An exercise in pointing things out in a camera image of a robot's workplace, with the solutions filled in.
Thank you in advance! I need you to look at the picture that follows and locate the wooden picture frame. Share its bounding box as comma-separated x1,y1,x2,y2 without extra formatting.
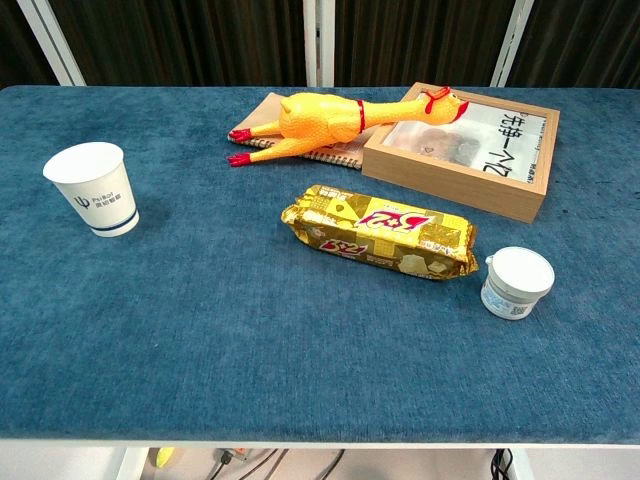
361,81,561,225

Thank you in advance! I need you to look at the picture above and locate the white paper cup blue stripe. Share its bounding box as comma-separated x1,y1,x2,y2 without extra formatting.
42,141,141,239

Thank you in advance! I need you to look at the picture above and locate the white table leg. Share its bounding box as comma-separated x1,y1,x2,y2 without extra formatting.
115,447,150,480

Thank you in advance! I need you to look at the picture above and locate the yellow rubber chicken toy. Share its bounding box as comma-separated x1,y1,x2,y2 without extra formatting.
226,85,471,169

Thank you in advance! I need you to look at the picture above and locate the blue table cloth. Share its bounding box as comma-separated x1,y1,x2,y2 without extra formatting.
0,84,640,447

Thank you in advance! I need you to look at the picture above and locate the white frame post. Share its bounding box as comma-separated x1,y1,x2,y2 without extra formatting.
15,0,87,87
303,0,336,88
489,0,535,89

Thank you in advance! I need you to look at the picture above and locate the gold biscuit packet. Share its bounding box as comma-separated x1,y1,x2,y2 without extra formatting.
280,183,480,282

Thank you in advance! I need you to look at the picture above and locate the small white plastic jar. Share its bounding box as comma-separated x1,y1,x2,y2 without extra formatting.
480,246,556,321

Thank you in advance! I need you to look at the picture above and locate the brown spiral notebook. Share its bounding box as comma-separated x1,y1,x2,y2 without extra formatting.
227,91,369,171

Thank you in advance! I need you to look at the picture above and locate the black cable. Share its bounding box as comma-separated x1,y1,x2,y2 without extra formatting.
207,448,290,480
489,448,515,480
315,448,346,480

